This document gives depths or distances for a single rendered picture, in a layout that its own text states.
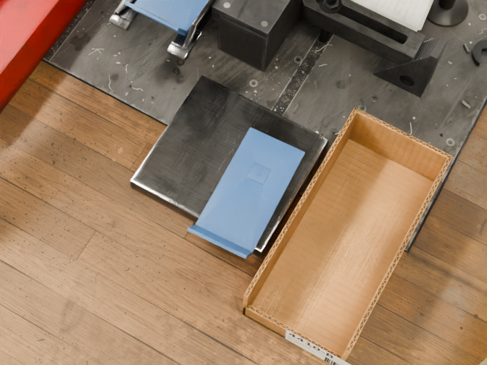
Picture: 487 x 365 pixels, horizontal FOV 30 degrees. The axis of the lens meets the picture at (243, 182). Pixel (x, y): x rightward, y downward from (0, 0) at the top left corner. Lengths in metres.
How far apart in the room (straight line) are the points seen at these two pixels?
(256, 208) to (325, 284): 0.11
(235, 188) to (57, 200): 0.20
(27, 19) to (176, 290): 0.39
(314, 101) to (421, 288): 0.26
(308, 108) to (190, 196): 0.19
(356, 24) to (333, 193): 0.20
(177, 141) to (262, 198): 0.12
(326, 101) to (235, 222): 0.20
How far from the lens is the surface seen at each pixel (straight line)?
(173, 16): 1.05
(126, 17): 1.05
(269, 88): 1.10
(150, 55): 1.12
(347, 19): 1.07
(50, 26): 1.12
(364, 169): 1.06
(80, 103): 1.10
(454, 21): 1.18
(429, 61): 1.05
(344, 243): 1.02
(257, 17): 1.05
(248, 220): 1.00
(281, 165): 1.03
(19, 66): 1.10
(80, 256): 1.02
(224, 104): 1.06
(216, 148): 1.04
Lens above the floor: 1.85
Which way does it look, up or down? 66 degrees down
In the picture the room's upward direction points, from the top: 4 degrees clockwise
